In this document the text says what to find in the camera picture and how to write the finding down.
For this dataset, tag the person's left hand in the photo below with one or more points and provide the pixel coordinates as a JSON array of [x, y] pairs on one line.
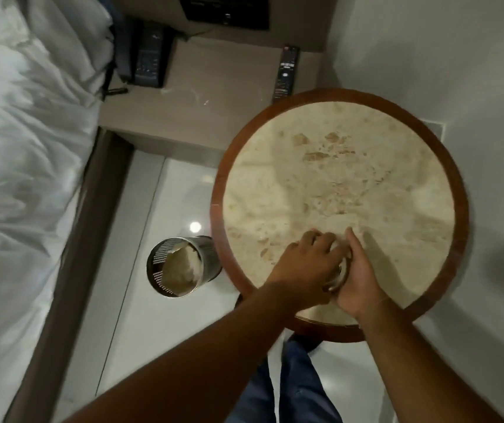
[[302, 273]]

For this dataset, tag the person's right hand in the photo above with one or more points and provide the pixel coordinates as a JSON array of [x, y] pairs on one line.
[[364, 286]]

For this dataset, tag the person's left fingers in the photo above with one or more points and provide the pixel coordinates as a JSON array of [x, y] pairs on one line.
[[322, 244]]

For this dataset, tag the person's right fingers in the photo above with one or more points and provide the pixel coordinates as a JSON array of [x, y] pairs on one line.
[[354, 244]]

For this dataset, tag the clear drinking glass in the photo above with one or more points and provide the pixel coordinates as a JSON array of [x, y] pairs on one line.
[[339, 277]]

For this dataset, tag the person's right forearm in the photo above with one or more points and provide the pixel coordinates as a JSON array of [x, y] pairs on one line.
[[419, 370]]

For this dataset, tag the person's left forearm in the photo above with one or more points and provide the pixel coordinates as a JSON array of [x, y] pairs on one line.
[[190, 361]]

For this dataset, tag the round marble table wooden rim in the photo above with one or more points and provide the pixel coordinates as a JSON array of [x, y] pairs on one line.
[[344, 180]]

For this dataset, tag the perforated metal waste bin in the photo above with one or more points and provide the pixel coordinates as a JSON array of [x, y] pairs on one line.
[[190, 266]]

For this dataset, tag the crumpled paper in bin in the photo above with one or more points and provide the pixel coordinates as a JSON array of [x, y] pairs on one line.
[[181, 270]]

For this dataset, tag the blue jeans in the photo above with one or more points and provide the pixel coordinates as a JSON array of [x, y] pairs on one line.
[[296, 387]]

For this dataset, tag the black remote control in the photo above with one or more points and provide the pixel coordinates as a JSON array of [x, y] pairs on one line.
[[285, 73]]

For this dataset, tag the beige nightstand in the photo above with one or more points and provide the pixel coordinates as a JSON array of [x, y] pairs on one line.
[[208, 96]]

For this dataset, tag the black desk telephone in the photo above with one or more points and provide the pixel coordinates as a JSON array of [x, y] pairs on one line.
[[150, 55]]

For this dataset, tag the white bed duvet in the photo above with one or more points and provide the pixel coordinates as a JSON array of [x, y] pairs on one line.
[[18, 180]]

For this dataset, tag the black wall switch panel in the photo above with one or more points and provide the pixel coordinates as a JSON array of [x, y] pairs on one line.
[[225, 10]]

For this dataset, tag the brown bed frame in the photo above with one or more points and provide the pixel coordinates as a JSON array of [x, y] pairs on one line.
[[71, 277]]

